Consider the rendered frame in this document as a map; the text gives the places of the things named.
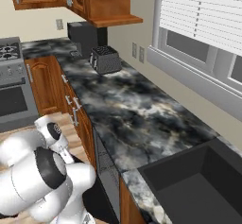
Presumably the silver cupboard door handle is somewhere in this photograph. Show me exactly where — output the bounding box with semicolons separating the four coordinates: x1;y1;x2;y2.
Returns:
26;63;34;84

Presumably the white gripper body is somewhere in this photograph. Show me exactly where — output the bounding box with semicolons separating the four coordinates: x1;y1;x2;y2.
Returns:
59;146;77;165

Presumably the wooden wall cupboard run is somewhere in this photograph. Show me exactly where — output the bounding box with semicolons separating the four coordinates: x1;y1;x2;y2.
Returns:
7;0;144;29

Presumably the dark grey dishwasher door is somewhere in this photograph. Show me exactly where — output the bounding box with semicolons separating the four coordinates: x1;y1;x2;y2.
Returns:
92;127;122;221

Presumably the wooden base cupboard door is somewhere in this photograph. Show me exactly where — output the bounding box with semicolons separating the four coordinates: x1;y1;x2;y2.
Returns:
24;55;68;116

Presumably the black coffee machine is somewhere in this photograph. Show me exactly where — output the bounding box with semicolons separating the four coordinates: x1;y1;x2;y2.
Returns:
66;21;109;60

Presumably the dark grey sink basin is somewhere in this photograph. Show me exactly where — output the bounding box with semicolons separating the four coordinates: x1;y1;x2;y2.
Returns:
137;137;242;224

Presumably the grey wall socket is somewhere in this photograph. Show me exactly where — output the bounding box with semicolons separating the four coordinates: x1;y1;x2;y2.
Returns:
131;42;138;60
138;45;146;64
55;18;64;31

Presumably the dark grey toaster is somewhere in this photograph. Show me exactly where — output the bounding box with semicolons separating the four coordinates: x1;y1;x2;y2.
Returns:
88;44;123;76

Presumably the wooden cupboard under sink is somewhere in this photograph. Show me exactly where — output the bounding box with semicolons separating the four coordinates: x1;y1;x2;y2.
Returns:
118;176;147;224

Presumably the wooden drawer stack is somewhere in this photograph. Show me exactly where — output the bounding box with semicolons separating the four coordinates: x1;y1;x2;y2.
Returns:
55;56;97;171

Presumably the window with white blinds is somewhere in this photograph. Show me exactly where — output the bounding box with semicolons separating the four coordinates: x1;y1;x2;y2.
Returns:
147;0;242;122

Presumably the grey stove with oven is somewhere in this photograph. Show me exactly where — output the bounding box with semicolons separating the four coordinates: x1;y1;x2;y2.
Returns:
0;36;40;133

